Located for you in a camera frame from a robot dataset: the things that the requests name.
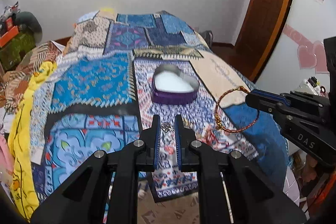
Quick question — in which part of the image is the small silver ring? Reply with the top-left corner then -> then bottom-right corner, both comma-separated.
161,122 -> 176,133

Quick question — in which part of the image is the red gold cord bracelet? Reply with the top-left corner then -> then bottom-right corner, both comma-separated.
213,86 -> 261,134

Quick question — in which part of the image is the purple heart-shaped tin box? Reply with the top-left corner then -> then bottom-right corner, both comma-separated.
151,64 -> 199,105

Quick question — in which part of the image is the patchwork patterned blue bedspread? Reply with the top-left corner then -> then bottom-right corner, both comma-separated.
30,12 -> 288,202

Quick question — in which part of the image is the dark bag on floor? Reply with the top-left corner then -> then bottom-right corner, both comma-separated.
200,30 -> 213,48

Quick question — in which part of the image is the brown wooden door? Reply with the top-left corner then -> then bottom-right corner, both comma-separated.
235,0 -> 290,82

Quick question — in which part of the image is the yellow blanket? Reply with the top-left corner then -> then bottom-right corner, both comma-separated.
8,61 -> 57,221

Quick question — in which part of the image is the brown patterned cloth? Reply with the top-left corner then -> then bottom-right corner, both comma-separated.
5,41 -> 61,113

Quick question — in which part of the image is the dark green round cushion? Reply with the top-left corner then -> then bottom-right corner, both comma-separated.
15,11 -> 43,44

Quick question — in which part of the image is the orange box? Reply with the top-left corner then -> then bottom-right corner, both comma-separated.
0,26 -> 19,48

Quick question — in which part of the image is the pink heart wall sticker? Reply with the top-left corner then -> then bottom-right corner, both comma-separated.
297,41 -> 329,74

